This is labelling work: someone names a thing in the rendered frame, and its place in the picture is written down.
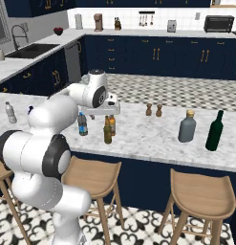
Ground brown coffee machine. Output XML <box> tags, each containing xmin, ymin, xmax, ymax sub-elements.
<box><xmin>93</xmin><ymin>12</ymin><xmax>104</xmax><ymax>33</ymax></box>

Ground dark green wine bottle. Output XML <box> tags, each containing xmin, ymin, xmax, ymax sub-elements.
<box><xmin>204</xmin><ymin>109</ymin><xmax>225</xmax><ymax>152</ymax></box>

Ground rail with hanging tools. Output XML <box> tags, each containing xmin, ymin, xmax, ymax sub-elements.
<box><xmin>138</xmin><ymin>11</ymin><xmax>156</xmax><ymax>28</ymax></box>

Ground black sink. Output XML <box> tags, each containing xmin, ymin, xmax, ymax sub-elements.
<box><xmin>4</xmin><ymin>43</ymin><xmax>61</xmax><ymax>59</ymax></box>

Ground clear plastic bottle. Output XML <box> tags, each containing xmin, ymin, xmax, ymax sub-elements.
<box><xmin>4</xmin><ymin>100</ymin><xmax>18</xmax><ymax>124</ymax></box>

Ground olive glass bottle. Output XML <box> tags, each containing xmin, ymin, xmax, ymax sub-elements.
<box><xmin>103</xmin><ymin>115</ymin><xmax>113</xmax><ymax>145</ymax></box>

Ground wooden shelf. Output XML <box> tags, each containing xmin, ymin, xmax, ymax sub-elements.
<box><xmin>210</xmin><ymin>4</ymin><xmax>236</xmax><ymax>9</ymax></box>

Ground grey glass bottle with cork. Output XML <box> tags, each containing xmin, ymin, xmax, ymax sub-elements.
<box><xmin>177</xmin><ymin>109</ymin><xmax>198</xmax><ymax>144</ymax></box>

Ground knife block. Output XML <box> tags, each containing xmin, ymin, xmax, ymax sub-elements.
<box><xmin>114</xmin><ymin>16</ymin><xmax>122</xmax><ymax>32</ymax></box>

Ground amber glass bottle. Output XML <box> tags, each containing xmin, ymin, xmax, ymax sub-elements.
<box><xmin>108</xmin><ymin>115</ymin><xmax>117</xmax><ymax>137</ymax></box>

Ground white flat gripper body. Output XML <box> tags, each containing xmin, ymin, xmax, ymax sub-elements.
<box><xmin>84</xmin><ymin>101</ymin><xmax>122</xmax><ymax>117</ymax></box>

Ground navy wall cupboards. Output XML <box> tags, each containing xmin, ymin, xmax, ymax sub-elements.
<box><xmin>4</xmin><ymin>0</ymin><xmax>213</xmax><ymax>18</ymax></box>

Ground black toaster oven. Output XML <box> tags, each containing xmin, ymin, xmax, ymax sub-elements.
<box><xmin>204</xmin><ymin>14</ymin><xmax>236</xmax><ymax>33</ymax></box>

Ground navy sink cupboard run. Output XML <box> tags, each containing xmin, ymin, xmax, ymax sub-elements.
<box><xmin>0</xmin><ymin>47</ymin><xmax>70</xmax><ymax>97</ymax></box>

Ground window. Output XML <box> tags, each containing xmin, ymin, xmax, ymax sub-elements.
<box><xmin>0</xmin><ymin>0</ymin><xmax>11</xmax><ymax>44</ymax></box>

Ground navy base cupboard run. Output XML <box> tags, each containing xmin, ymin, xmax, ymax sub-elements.
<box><xmin>78</xmin><ymin>33</ymin><xmax>236</xmax><ymax>81</ymax></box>

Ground steel dishwasher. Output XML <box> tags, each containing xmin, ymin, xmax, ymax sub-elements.
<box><xmin>63</xmin><ymin>40</ymin><xmax>83</xmax><ymax>84</ymax></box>

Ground navy island cabinet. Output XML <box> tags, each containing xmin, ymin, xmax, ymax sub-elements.
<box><xmin>70</xmin><ymin>150</ymin><xmax>236</xmax><ymax>229</ymax></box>

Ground blue labelled plastic bottle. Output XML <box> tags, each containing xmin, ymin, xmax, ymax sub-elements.
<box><xmin>77</xmin><ymin>110</ymin><xmax>89</xmax><ymax>137</ymax></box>

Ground black tap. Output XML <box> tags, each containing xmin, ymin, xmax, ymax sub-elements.
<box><xmin>11</xmin><ymin>24</ymin><xmax>30</xmax><ymax>51</ymax></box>

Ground silver toaster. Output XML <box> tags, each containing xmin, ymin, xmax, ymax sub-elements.
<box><xmin>166</xmin><ymin>19</ymin><xmax>178</xmax><ymax>33</ymax></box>

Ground wooden bar stool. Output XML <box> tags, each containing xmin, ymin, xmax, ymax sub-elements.
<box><xmin>157</xmin><ymin>167</ymin><xmax>236</xmax><ymax>245</ymax></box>
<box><xmin>0</xmin><ymin>152</ymin><xmax>32</xmax><ymax>245</ymax></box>
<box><xmin>61</xmin><ymin>155</ymin><xmax>125</xmax><ymax>245</ymax></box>

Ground white paper towel roll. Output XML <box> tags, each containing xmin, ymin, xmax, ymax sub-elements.
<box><xmin>75</xmin><ymin>13</ymin><xmax>84</xmax><ymax>31</ymax></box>

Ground brown wooden shaker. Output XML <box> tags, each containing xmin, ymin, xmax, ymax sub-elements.
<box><xmin>155</xmin><ymin>103</ymin><xmax>163</xmax><ymax>118</ymax></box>
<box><xmin>145</xmin><ymin>102</ymin><xmax>153</xmax><ymax>117</ymax></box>

